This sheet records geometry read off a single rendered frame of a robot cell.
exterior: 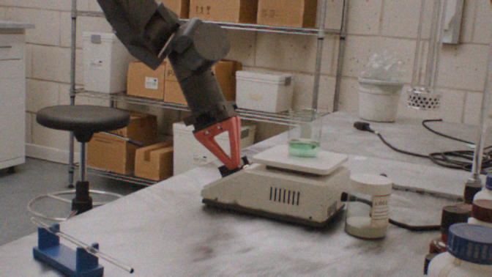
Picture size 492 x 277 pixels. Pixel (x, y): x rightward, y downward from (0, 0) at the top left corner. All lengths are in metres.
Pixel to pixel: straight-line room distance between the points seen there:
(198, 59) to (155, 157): 2.53
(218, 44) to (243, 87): 2.33
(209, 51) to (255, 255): 0.30
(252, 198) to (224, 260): 0.18
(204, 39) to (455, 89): 2.47
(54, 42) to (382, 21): 2.09
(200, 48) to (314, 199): 0.27
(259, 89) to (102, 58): 0.89
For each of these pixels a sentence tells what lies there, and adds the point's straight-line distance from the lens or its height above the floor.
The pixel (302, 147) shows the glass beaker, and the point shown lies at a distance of 0.94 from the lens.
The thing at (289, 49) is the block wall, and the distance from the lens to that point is 3.47.
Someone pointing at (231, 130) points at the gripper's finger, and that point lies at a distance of 0.97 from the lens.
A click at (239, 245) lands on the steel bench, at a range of 0.84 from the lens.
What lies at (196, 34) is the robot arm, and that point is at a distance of 0.91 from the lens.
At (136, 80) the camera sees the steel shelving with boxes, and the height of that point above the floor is 0.64.
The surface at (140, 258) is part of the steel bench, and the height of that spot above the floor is 0.75.
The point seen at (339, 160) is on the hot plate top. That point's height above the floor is 0.84.
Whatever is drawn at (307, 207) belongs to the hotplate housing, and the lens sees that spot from 0.92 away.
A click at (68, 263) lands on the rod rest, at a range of 0.75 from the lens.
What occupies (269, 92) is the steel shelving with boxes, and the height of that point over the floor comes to 0.66.
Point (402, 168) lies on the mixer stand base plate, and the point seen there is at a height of 0.76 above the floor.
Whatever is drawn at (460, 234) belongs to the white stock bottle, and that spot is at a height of 0.88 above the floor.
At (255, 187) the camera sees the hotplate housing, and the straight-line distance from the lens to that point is 0.94.
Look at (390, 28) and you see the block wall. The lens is 3.33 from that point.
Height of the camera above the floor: 1.04
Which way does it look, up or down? 11 degrees down
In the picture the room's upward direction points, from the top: 4 degrees clockwise
